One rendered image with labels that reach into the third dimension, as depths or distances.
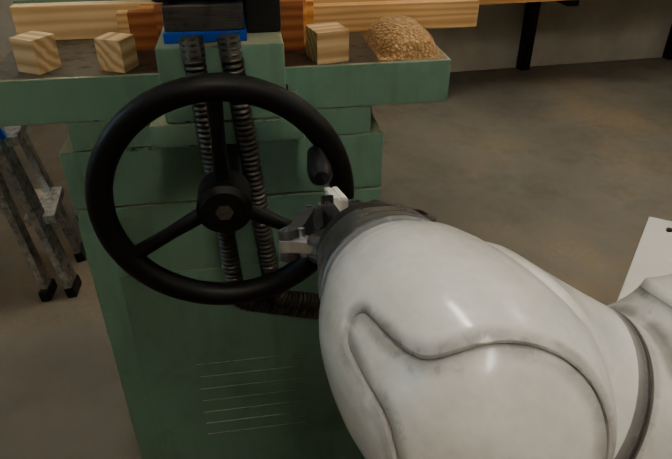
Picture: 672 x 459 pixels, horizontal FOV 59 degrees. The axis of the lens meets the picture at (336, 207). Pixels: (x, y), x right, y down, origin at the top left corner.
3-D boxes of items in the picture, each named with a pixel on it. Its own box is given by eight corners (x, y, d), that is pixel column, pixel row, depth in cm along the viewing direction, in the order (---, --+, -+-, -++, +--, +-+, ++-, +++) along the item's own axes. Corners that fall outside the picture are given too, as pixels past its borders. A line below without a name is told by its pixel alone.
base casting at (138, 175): (70, 211, 82) (53, 152, 78) (129, 75, 131) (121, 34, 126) (384, 187, 88) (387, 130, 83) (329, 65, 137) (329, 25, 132)
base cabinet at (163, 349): (151, 511, 119) (67, 213, 82) (174, 317, 168) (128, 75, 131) (370, 480, 125) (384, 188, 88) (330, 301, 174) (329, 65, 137)
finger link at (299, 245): (356, 268, 43) (284, 275, 42) (343, 249, 48) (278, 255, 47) (355, 236, 43) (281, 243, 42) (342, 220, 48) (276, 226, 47)
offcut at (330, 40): (336, 51, 82) (336, 21, 80) (349, 61, 79) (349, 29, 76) (305, 55, 81) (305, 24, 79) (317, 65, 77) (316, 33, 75)
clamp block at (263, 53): (162, 125, 68) (149, 47, 63) (172, 85, 79) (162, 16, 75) (290, 117, 70) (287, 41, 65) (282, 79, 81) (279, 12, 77)
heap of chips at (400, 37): (379, 61, 79) (380, 32, 77) (360, 32, 90) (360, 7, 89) (444, 58, 80) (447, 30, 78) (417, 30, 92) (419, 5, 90)
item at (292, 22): (161, 56, 80) (153, 5, 77) (162, 53, 81) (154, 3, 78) (304, 50, 83) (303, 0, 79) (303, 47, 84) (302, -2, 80)
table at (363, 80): (-42, 162, 67) (-61, 112, 64) (34, 74, 92) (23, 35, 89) (473, 129, 74) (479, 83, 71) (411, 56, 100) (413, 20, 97)
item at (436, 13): (120, 41, 87) (115, 13, 84) (122, 37, 88) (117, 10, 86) (476, 26, 94) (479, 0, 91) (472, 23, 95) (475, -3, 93)
